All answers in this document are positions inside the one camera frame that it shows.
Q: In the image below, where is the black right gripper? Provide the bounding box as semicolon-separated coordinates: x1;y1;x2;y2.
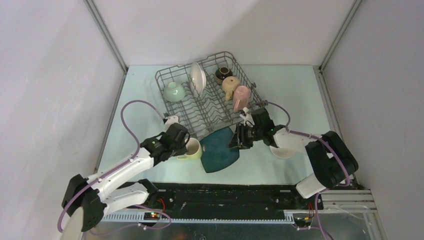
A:
226;123;263;151

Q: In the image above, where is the yellow-green mug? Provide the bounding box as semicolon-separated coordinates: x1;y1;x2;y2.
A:
176;138;203;160

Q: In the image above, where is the teal square plate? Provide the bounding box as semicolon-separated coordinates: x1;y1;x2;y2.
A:
200;127;240;174

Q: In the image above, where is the pink mug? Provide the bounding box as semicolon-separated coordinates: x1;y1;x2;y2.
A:
233;85;250;112

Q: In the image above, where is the green ceramic bowl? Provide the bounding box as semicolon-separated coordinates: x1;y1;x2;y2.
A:
163;81;186;102

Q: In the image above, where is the white ceramic bowl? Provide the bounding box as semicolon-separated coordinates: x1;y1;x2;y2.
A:
269;146;297;159

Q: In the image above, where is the tan ceramic mug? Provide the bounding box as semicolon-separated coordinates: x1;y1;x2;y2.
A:
221;76;241;102

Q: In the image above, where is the brown speckled bowl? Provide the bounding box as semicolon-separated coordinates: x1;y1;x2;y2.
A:
214;66;233;86

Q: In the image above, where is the white ruffled plate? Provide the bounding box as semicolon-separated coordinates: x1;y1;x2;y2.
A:
189;62;207;99

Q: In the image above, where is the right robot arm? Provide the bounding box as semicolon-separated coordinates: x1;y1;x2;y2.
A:
227;108;359;209

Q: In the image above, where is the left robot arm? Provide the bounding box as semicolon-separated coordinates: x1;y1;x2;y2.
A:
57;122;191;232

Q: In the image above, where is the left circuit board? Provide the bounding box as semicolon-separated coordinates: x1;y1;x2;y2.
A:
143;211;162;221

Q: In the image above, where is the circuit board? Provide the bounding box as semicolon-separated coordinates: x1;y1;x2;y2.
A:
294;215;315;228
143;211;162;221

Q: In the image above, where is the right circuit board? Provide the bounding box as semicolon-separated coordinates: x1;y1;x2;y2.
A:
294;215;315;228

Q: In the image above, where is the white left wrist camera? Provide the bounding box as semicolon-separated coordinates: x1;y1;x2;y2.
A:
163;115;179;127

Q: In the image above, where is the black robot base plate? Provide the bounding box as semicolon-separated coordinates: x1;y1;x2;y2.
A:
115;180;362;221

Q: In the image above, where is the grey wire dish rack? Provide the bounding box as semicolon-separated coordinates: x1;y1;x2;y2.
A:
155;51;262;140

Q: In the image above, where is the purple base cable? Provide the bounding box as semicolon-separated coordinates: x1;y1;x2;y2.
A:
99;203;173;236

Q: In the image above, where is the grey slotted cable duct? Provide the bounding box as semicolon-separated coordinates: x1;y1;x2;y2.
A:
101;209;294;224

